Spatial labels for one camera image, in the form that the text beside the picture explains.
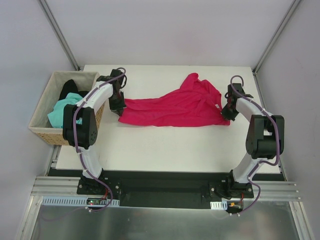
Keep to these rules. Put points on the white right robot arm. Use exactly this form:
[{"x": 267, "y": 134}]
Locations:
[{"x": 264, "y": 141}]

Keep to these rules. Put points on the white cable duct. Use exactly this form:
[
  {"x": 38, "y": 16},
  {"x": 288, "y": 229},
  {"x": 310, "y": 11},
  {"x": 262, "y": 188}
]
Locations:
[
  {"x": 219, "y": 205},
  {"x": 78, "y": 202}
]

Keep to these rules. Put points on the right white cable duct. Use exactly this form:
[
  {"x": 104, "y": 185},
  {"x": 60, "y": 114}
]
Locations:
[{"x": 219, "y": 205}]

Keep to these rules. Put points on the pink t shirt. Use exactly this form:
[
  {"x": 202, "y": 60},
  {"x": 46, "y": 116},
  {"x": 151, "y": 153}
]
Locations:
[{"x": 196, "y": 103}]

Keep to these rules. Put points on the wicker laundry basket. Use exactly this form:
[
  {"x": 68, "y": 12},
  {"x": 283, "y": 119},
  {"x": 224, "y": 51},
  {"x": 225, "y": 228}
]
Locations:
[{"x": 40, "y": 124}]

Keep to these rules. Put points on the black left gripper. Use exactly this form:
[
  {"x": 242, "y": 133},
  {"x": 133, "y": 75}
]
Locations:
[{"x": 117, "y": 105}]

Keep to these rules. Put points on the left white cable duct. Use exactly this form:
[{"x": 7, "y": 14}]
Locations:
[{"x": 78, "y": 202}]

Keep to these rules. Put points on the teal t shirt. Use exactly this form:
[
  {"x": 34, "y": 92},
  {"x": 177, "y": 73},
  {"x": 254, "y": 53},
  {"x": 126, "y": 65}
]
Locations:
[{"x": 56, "y": 116}]

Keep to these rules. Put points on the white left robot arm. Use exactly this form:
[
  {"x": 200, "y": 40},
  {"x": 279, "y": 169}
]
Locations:
[{"x": 79, "y": 120}]

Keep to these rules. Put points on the black t shirt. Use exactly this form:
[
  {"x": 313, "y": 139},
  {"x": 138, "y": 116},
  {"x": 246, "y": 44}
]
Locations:
[{"x": 71, "y": 87}]

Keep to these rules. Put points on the left aluminium frame post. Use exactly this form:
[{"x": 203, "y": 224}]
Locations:
[{"x": 59, "y": 34}]

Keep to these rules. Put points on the aluminium frame post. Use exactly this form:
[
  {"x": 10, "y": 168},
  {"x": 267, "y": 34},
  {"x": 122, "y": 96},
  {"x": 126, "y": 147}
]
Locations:
[
  {"x": 59, "y": 34},
  {"x": 277, "y": 33}
]

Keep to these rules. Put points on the right aluminium frame post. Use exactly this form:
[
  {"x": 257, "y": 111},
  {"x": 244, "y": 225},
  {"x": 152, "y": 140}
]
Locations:
[{"x": 277, "y": 33}]

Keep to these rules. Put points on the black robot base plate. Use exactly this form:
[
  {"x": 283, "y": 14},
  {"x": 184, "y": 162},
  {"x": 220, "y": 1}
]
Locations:
[{"x": 151, "y": 189}]

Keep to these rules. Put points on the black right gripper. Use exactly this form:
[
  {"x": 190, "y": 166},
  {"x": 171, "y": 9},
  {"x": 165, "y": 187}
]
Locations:
[{"x": 229, "y": 113}]

